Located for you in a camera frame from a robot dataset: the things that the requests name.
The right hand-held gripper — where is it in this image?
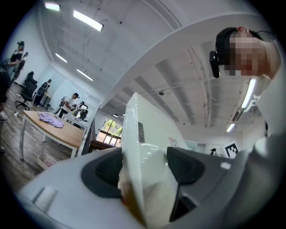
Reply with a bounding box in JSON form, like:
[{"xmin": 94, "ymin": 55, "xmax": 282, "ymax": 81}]
[{"xmin": 224, "ymin": 140, "xmax": 240, "ymax": 159}]

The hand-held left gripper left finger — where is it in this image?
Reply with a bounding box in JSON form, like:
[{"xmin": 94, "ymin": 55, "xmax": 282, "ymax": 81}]
[{"xmin": 17, "ymin": 147, "xmax": 147, "ymax": 229}]

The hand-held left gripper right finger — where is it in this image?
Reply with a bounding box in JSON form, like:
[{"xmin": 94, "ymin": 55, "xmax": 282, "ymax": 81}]
[{"xmin": 166, "ymin": 146, "xmax": 246, "ymax": 229}]

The person's left forearm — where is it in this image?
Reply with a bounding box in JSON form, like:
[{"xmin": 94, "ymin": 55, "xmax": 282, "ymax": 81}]
[{"xmin": 220, "ymin": 134, "xmax": 286, "ymax": 229}]

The ceiling air conditioner unit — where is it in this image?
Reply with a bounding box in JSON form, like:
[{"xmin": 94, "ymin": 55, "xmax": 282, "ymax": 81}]
[{"xmin": 231, "ymin": 107, "xmax": 243, "ymax": 123}]

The white plastic bin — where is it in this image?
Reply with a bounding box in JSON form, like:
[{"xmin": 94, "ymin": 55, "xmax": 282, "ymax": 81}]
[{"xmin": 37, "ymin": 153, "xmax": 58, "ymax": 170}]

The person's white shirt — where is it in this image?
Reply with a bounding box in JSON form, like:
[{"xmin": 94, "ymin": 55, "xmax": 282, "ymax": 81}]
[{"xmin": 257, "ymin": 64, "xmax": 286, "ymax": 144}]

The dark brown cabinet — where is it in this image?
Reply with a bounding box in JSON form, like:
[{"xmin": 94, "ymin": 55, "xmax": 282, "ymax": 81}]
[{"xmin": 89, "ymin": 140, "xmax": 119, "ymax": 153}]

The metal stair railing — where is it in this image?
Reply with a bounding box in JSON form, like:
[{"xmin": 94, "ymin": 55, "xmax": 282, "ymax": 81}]
[{"xmin": 80, "ymin": 118, "xmax": 97, "ymax": 156}]

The white-legged wooden table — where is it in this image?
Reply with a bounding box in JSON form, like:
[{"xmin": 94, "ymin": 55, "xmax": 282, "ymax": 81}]
[{"xmin": 19, "ymin": 110, "xmax": 87, "ymax": 161}]

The white table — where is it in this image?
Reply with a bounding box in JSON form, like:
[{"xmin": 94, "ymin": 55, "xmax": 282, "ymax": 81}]
[{"xmin": 61, "ymin": 114, "xmax": 90, "ymax": 130}]

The large glass window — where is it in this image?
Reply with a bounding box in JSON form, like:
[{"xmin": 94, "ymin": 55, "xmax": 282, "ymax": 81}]
[{"xmin": 96, "ymin": 118, "xmax": 123, "ymax": 147}]

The purple cloth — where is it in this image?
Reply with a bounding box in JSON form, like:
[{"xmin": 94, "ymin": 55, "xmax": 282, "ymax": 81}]
[{"xmin": 38, "ymin": 111, "xmax": 65, "ymax": 128}]

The person's head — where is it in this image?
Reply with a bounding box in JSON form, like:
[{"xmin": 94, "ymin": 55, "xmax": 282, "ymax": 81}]
[{"xmin": 215, "ymin": 26, "xmax": 282, "ymax": 81}]

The black office chair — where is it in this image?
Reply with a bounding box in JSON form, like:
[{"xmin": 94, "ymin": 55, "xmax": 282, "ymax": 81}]
[
  {"xmin": 24, "ymin": 71, "xmax": 38, "ymax": 85},
  {"xmin": 15, "ymin": 81, "xmax": 38, "ymax": 110}
]

